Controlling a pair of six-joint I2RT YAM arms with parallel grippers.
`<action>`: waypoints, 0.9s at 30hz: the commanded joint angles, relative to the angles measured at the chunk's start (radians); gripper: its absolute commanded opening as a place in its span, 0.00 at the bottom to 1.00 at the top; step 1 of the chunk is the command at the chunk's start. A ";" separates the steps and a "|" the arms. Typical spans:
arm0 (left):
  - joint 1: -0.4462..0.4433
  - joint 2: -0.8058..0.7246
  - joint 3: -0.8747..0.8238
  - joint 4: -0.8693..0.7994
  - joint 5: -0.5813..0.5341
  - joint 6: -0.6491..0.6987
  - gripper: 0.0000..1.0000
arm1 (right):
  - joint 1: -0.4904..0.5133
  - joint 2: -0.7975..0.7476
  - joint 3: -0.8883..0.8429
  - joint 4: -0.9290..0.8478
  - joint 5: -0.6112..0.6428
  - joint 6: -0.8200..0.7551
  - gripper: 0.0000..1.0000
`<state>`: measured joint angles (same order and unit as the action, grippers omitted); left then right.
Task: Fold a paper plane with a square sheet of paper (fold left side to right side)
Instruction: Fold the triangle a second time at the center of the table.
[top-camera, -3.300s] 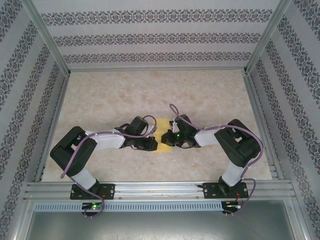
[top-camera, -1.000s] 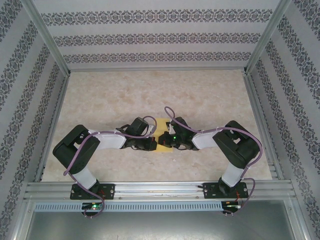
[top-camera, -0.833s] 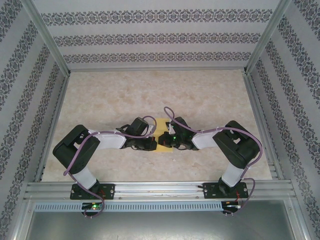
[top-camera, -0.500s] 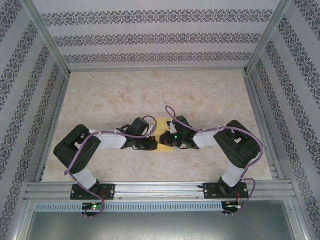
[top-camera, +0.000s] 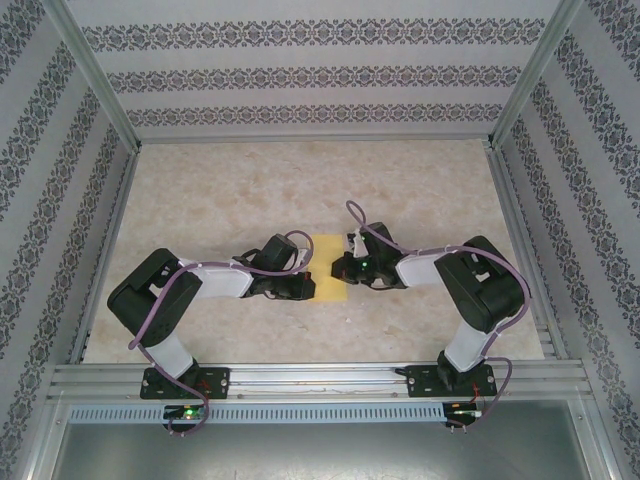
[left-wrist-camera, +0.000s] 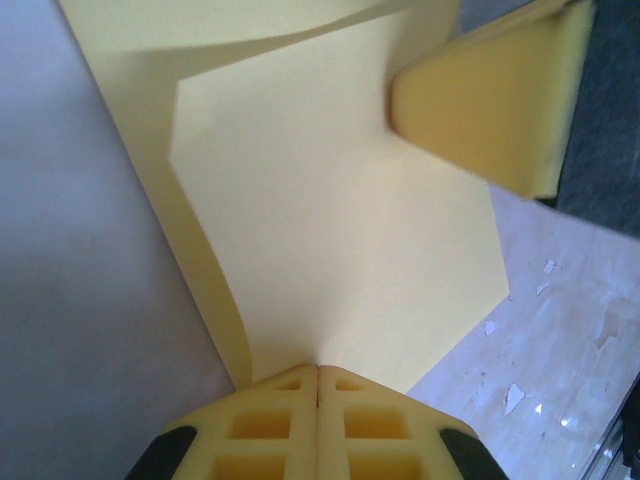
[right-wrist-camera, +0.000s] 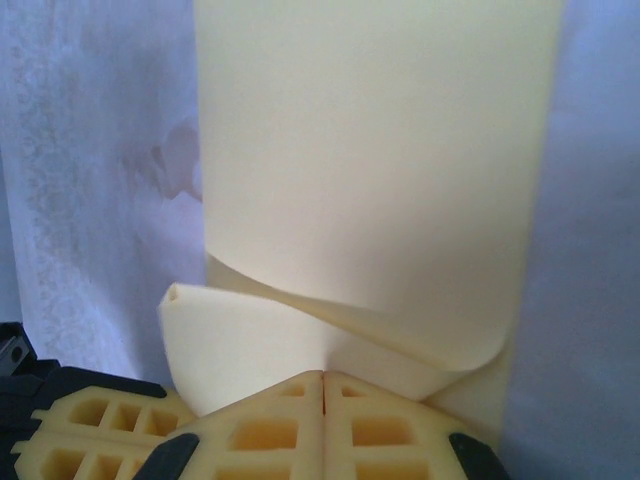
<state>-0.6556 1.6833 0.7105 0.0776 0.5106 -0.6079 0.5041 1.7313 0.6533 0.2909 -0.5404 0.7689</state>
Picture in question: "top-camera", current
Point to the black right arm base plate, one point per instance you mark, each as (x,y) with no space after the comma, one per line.
(425,382)

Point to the yellow paper sheet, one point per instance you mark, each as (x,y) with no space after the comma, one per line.
(327,250)

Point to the right controller circuit board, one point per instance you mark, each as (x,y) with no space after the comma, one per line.
(465,411)

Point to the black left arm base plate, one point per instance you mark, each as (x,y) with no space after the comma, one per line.
(215,382)

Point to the controller circuit board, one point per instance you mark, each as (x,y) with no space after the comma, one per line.
(465,411)
(185,413)

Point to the aluminium frame bar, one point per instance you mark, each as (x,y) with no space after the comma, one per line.
(599,440)
(47,440)

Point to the grey metal panel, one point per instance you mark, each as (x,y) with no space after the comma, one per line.
(320,455)

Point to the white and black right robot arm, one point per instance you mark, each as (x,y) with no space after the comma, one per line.
(480,295)

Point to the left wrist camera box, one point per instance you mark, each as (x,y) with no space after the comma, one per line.
(304,255)

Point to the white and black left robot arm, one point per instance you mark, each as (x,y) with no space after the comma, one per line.
(145,300)

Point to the aluminium back rail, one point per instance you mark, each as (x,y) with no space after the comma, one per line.
(315,140)

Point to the left controller circuit board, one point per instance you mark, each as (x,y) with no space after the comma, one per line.
(185,413)

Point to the aluminium frame post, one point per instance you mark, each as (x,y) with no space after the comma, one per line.
(535,75)
(95,75)

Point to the aluminium side rail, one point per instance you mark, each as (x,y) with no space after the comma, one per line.
(102,260)
(527,260)

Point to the aluminium mounting rail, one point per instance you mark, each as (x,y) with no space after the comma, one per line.
(320,375)

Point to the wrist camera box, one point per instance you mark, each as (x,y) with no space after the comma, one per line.
(304,255)
(357,242)

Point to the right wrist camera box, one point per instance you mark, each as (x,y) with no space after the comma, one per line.
(357,242)

